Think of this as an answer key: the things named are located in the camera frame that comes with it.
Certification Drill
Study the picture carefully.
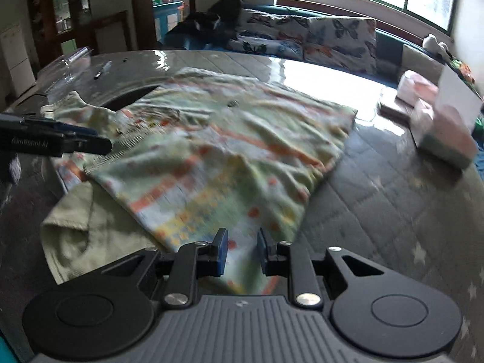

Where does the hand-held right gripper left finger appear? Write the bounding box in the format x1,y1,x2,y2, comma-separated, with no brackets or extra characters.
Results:
101,228,230,309

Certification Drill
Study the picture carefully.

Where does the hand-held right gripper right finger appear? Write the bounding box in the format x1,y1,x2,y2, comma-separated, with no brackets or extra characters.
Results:
257,228,385,308

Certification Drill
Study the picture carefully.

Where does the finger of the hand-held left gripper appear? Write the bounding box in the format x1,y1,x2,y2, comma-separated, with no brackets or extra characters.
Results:
62,135,113,155
21,117,100,137

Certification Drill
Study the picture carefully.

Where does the green patterned shirt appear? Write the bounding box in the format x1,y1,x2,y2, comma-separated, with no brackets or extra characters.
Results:
39,66,358,296

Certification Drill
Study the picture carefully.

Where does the clear plastic container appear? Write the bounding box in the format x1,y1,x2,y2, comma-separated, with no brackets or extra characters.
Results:
36,47,93,96

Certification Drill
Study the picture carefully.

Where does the black pen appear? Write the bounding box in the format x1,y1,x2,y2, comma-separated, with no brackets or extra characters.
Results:
93,60,113,80

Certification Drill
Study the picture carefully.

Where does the white refrigerator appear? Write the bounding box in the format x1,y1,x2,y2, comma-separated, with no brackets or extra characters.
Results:
0,22,37,100

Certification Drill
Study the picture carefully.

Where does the grey quilted table cover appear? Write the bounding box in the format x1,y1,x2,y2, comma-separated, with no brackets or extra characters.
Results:
0,48,484,348

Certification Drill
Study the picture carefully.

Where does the dark wooden cabinet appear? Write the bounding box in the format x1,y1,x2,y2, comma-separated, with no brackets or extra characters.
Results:
26,0,93,48

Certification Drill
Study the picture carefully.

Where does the blue cabinet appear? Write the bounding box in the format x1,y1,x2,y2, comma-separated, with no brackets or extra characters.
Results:
152,0,185,43

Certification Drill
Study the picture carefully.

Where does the dark clothing pile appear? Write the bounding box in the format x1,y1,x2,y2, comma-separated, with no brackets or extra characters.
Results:
162,0,244,49

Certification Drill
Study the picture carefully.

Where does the dark book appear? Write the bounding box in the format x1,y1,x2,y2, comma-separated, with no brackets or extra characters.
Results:
377,86,414,122

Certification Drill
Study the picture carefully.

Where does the pink and green tissue pack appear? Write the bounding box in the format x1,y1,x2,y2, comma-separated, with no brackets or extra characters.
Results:
410,98,479,169

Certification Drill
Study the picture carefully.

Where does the butterfly print cushion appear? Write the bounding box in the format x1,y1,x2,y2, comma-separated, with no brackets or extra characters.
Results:
225,8,378,76

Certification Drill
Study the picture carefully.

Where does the blue sofa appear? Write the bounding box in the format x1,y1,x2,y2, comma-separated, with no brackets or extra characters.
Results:
157,3,447,84

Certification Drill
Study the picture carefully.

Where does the white card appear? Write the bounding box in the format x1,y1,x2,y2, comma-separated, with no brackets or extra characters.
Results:
434,62,484,131

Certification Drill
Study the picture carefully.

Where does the white stuffed toy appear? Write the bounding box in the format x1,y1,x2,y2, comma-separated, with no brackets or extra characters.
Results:
421,33,455,62

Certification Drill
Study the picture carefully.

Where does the wooden picture frame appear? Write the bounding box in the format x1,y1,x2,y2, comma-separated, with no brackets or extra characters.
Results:
81,10,132,56

